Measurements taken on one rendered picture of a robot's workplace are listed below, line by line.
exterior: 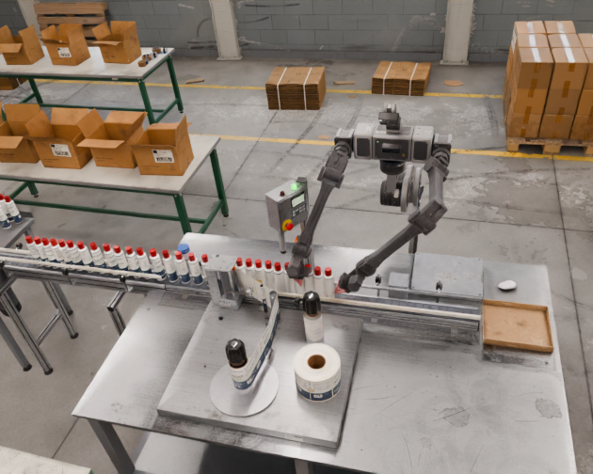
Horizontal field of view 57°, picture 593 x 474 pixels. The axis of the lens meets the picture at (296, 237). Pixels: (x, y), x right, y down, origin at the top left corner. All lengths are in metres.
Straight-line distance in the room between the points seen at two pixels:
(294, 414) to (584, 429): 1.83
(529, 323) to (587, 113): 3.21
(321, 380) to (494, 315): 0.99
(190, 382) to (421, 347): 1.08
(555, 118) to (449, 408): 3.77
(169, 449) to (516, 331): 1.90
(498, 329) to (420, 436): 0.71
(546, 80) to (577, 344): 2.55
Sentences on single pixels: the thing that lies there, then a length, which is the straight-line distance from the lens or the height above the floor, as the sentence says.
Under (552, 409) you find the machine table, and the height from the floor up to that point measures 0.83.
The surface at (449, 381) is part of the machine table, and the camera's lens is 2.56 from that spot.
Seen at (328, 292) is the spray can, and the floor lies 0.94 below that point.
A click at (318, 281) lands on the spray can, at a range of 2.69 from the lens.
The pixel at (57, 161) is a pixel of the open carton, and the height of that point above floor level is 0.84.
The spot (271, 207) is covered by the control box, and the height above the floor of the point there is 1.42.
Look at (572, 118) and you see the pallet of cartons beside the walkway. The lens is 5.74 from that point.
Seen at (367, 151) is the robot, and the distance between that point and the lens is 2.87.
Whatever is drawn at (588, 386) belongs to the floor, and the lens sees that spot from 3.80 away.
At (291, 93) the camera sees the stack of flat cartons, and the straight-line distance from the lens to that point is 6.58.
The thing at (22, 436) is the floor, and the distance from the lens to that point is 3.91.
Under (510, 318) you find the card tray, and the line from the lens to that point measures 2.86.
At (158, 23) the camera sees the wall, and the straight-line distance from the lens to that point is 8.85.
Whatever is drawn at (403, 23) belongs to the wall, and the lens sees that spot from 7.73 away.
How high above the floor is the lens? 2.88
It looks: 39 degrees down
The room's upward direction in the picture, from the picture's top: 6 degrees counter-clockwise
